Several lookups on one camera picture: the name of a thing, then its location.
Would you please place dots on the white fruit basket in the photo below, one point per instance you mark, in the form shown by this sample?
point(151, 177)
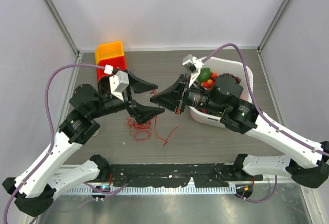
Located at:
point(220, 66)

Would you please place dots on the red plastic bin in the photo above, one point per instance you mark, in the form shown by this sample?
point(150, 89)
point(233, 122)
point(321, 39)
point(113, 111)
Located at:
point(116, 62)

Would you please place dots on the white slotted cable duct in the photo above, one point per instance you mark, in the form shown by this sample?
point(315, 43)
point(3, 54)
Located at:
point(188, 190)

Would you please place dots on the black plastic bin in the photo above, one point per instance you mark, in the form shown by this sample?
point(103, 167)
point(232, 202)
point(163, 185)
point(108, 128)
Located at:
point(104, 88)

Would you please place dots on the yellow plastic bin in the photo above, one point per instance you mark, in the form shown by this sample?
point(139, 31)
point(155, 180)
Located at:
point(108, 51)

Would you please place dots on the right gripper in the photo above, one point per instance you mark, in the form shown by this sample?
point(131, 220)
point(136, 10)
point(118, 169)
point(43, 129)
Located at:
point(171, 97)

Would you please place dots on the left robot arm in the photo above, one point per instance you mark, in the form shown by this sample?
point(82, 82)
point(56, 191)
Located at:
point(35, 190)

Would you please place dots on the green lime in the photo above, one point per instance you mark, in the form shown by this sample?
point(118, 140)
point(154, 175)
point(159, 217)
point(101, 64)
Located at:
point(204, 75)

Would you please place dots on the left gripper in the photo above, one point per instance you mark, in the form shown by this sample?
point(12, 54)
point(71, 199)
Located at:
point(141, 113)

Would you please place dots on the dark red grape bunch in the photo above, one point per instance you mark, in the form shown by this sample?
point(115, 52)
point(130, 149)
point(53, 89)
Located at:
point(237, 79)

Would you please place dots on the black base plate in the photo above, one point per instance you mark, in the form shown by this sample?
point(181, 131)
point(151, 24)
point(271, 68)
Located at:
point(204, 175)

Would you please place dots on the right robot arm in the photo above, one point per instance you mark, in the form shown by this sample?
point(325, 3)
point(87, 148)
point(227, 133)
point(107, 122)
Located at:
point(302, 160)

